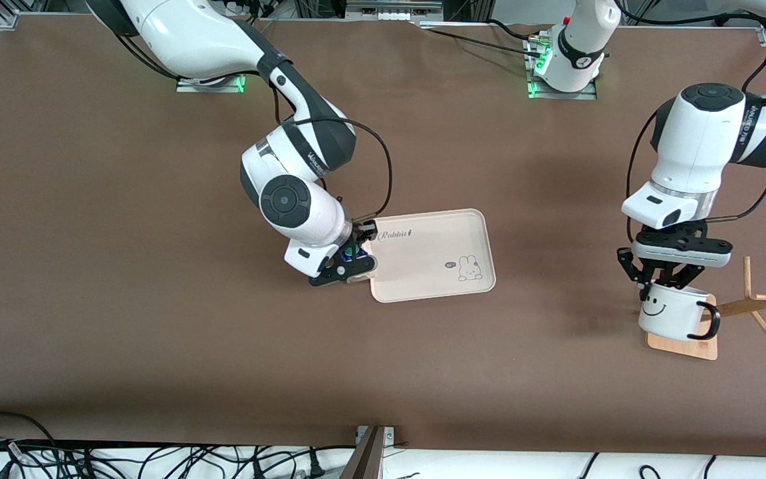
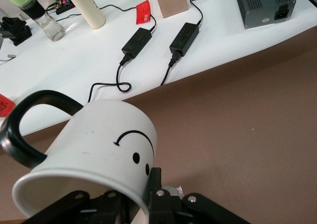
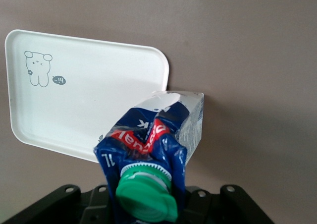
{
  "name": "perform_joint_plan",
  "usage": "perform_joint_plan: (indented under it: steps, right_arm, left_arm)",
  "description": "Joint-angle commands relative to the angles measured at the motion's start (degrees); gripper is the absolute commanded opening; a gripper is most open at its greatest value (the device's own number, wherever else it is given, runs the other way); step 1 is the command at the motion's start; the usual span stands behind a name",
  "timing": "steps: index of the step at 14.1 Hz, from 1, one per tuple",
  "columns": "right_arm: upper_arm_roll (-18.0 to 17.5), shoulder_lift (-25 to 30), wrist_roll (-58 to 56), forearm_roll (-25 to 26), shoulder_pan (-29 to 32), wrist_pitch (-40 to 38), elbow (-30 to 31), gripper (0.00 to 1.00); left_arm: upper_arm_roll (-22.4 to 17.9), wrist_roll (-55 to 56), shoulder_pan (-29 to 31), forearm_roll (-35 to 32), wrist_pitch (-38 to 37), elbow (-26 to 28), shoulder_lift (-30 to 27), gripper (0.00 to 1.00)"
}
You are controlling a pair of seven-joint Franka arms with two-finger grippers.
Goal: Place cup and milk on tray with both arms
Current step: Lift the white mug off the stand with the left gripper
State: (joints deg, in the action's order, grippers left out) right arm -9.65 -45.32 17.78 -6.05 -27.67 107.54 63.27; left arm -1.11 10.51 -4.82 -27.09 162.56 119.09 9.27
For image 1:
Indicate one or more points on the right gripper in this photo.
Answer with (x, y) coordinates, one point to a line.
(359, 234)

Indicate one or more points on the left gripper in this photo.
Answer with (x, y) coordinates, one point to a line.
(667, 237)

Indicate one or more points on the blue white milk carton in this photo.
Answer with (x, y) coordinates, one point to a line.
(354, 251)

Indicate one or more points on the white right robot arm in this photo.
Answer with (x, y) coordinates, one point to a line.
(290, 199)

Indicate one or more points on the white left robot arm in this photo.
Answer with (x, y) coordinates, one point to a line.
(695, 133)

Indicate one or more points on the cream tray with rabbit print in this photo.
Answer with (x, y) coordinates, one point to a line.
(423, 266)

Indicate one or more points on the wooden mug stand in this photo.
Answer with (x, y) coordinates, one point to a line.
(695, 351)

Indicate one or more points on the grey device with ports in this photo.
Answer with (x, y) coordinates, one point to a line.
(393, 12)

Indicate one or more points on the black stand leg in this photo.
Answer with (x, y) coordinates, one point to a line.
(725, 18)

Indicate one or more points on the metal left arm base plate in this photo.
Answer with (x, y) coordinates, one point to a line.
(566, 95)

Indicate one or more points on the grey aluminium profile post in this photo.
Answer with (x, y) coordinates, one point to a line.
(370, 459)

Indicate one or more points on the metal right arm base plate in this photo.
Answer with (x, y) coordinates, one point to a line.
(213, 86)

